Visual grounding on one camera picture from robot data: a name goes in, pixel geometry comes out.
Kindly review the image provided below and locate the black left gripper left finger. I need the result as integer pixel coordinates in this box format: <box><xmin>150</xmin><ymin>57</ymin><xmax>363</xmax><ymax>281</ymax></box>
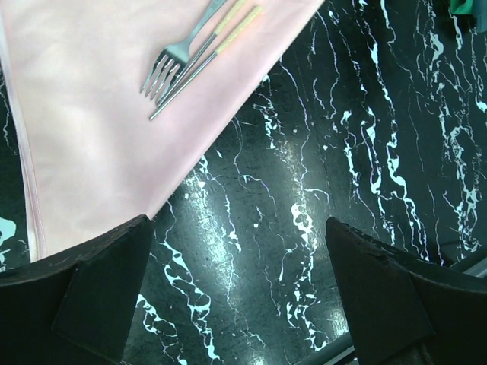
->
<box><xmin>1</xmin><ymin>215</ymin><xmax>153</xmax><ymax>364</ymax></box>

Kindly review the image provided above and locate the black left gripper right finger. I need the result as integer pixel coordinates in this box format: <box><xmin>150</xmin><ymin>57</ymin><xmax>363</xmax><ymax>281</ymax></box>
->
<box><xmin>326</xmin><ymin>217</ymin><xmax>486</xmax><ymax>364</ymax></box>

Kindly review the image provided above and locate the pink satin napkin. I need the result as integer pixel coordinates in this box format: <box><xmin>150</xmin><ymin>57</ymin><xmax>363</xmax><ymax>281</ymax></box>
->
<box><xmin>1</xmin><ymin>1</ymin><xmax>320</xmax><ymax>261</ymax></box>

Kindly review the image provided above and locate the silver fork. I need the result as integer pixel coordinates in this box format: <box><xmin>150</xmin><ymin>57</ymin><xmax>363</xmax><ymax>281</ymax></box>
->
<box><xmin>140</xmin><ymin>0</ymin><xmax>226</xmax><ymax>103</ymax></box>

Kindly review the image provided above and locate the green mat under cloths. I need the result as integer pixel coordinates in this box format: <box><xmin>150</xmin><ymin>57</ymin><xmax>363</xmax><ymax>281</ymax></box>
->
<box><xmin>450</xmin><ymin>0</ymin><xmax>486</xmax><ymax>17</ymax></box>

